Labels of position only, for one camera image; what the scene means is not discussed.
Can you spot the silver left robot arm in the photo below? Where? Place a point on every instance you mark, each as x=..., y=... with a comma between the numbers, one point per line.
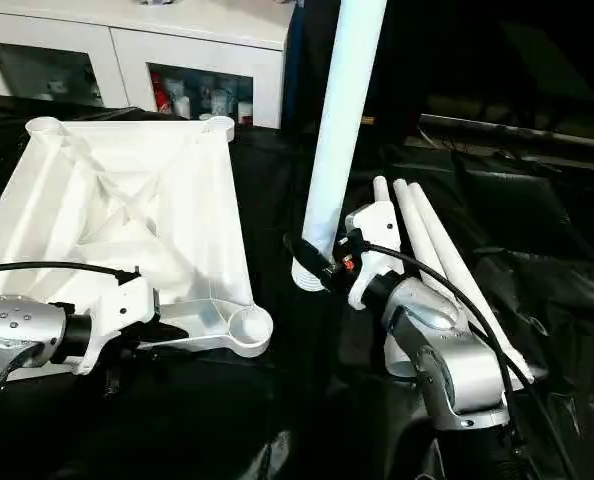
x=17, y=325

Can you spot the black case with gold label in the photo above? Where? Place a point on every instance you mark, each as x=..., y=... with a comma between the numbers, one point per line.
x=407, y=75

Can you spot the dark metal rod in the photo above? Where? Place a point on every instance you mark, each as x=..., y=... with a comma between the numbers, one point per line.
x=527, y=132

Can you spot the white glass-door cabinet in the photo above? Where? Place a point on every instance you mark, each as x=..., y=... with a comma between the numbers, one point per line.
x=127, y=55

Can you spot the white plastic table top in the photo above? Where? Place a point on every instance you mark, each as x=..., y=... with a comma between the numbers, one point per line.
x=102, y=200

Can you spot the black work mat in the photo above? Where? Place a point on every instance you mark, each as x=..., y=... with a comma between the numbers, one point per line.
x=277, y=400

